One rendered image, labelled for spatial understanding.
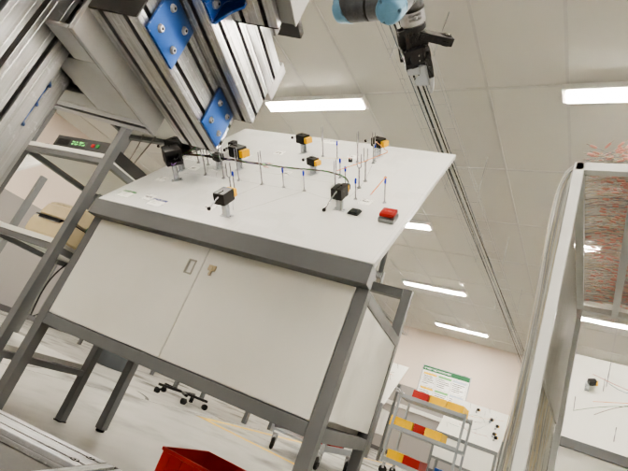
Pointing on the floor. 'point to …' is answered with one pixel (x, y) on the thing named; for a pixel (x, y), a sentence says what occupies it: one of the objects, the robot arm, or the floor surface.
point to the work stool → (178, 392)
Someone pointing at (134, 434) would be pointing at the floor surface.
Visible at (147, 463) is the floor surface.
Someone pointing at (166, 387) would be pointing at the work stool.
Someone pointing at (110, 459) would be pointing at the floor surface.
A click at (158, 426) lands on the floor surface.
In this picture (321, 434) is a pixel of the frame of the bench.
